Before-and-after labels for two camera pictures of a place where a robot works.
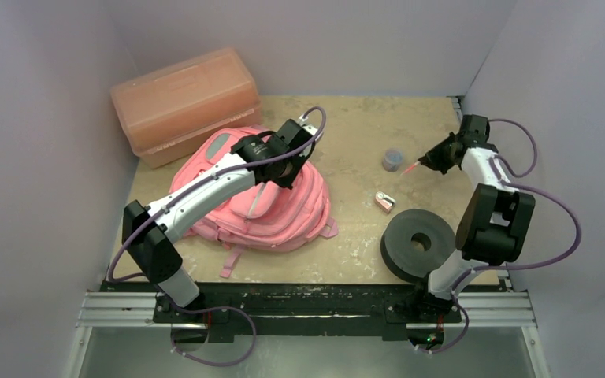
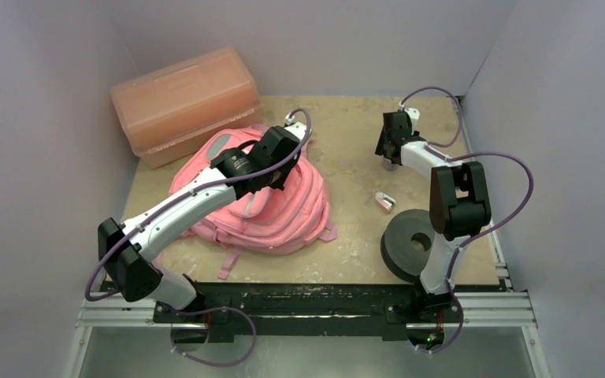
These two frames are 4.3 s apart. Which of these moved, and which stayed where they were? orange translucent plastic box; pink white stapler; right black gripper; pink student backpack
Moved: right black gripper
Stayed: orange translucent plastic box; pink white stapler; pink student backpack
